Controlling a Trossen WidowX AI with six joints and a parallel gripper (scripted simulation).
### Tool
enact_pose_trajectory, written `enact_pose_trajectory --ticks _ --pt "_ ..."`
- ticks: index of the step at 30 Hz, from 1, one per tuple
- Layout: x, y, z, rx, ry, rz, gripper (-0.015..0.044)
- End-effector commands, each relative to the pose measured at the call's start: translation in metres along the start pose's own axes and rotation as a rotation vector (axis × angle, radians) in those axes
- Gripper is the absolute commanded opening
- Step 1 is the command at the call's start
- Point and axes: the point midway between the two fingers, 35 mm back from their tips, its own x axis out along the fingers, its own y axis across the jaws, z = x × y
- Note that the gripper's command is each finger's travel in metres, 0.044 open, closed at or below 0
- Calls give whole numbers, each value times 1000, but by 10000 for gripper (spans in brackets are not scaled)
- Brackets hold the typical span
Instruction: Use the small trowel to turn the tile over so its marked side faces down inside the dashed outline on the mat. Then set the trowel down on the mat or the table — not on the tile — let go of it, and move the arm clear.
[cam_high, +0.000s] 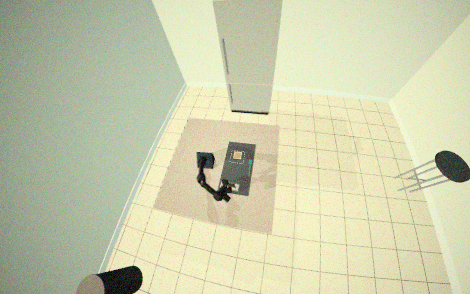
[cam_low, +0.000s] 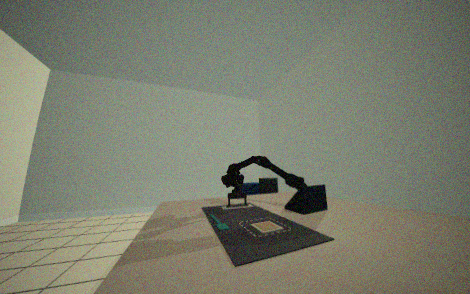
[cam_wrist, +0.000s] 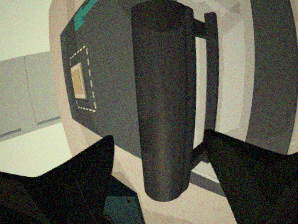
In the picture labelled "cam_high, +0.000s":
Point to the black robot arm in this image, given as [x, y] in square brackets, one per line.
[217, 195]

